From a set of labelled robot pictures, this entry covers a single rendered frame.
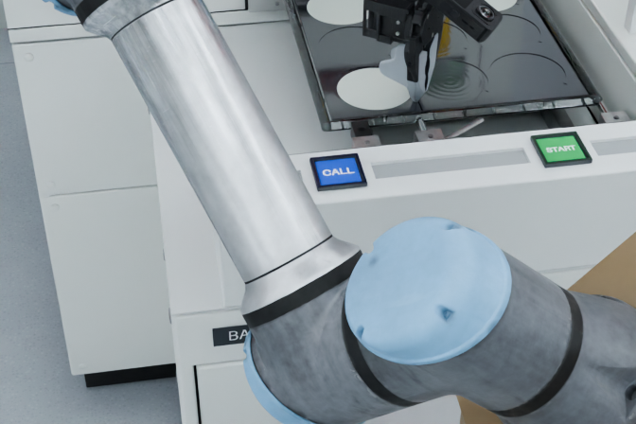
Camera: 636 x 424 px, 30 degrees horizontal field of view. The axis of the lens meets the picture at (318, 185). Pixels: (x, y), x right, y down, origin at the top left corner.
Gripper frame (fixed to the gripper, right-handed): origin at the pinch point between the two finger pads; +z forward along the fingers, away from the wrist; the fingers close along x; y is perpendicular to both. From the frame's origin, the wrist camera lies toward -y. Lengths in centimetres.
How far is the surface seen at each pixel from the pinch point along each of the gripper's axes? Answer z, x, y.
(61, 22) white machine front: 6, -1, 60
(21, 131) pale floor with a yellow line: 91, -64, 133
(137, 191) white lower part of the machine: 40, -6, 53
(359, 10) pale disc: 1.3, -17.5, 17.4
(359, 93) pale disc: 1.2, 2.0, 8.0
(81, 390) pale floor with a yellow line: 91, 0, 67
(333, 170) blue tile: -5.2, 26.0, -0.1
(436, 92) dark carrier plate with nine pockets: 1.4, -3.1, -0.9
